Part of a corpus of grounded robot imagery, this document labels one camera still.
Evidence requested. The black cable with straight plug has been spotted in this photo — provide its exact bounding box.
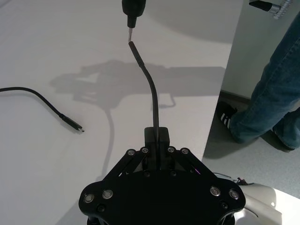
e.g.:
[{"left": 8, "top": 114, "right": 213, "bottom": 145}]
[{"left": 127, "top": 41, "right": 161, "bottom": 129}]

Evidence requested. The black connector with silver tip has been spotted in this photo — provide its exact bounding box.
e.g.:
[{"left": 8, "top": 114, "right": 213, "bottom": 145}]
[{"left": 121, "top": 0, "right": 148, "bottom": 41}]

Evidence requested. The plain dark shoe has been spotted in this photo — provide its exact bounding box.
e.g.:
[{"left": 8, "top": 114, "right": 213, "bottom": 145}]
[{"left": 272, "top": 127, "right": 295, "bottom": 151}]

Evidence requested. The black cable with flat plug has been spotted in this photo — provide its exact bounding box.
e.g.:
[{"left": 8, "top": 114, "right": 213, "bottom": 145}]
[{"left": 0, "top": 87, "right": 86, "bottom": 135}]

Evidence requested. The black shoe with white stripes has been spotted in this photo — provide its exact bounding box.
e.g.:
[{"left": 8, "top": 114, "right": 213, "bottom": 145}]
[{"left": 217, "top": 101, "right": 238, "bottom": 128}]

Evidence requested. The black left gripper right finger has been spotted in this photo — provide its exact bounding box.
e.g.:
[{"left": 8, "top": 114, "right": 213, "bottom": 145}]
[{"left": 158, "top": 127, "right": 246, "bottom": 208}]

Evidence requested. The person's leg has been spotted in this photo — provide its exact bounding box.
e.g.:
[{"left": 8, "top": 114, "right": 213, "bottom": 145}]
[{"left": 229, "top": 13, "right": 300, "bottom": 150}]

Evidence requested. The dark cable with silver plug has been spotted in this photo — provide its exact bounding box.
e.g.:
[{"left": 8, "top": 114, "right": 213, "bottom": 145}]
[{"left": 248, "top": 0, "right": 294, "bottom": 17}]

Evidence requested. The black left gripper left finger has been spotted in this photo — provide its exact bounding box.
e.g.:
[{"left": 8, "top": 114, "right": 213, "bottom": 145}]
[{"left": 79, "top": 127, "right": 158, "bottom": 207}]

